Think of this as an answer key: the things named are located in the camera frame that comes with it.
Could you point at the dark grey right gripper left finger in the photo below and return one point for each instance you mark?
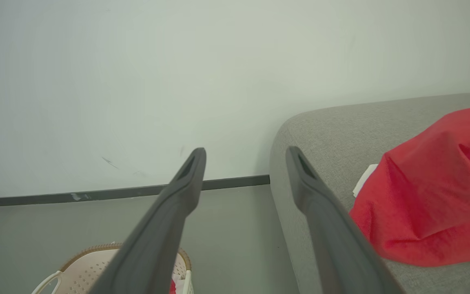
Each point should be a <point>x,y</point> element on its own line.
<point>153,245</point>

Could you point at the red and white shirt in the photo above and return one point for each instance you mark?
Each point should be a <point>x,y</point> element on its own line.
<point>431,196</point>

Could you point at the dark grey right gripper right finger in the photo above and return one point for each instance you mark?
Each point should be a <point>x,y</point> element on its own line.
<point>333,245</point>

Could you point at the black baseboard strip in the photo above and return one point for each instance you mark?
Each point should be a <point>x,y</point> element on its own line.
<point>96,194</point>

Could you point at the grey fabric sofa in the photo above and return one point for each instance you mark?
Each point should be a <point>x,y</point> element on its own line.
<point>333,134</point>

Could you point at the white perforated laundry basket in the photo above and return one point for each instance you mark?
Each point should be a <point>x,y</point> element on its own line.
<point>84,273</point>

